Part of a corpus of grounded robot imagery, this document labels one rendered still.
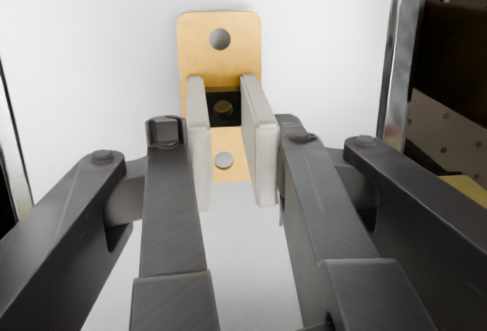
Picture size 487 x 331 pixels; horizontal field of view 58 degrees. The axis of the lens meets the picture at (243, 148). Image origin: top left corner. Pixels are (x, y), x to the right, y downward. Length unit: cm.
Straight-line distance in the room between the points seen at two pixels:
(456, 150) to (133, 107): 51
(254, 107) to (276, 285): 16
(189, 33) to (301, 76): 7
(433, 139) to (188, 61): 48
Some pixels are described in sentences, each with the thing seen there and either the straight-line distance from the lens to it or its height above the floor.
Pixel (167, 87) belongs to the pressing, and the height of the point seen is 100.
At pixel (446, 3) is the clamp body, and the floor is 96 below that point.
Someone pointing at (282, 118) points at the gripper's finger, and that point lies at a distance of 17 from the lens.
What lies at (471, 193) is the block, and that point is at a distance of 27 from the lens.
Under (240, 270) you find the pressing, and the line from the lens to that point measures 28.
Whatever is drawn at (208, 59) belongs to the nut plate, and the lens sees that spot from 20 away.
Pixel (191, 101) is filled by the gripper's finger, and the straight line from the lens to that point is 16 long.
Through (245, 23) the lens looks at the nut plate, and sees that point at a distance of 20.
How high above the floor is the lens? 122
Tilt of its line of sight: 66 degrees down
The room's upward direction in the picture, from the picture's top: 166 degrees clockwise
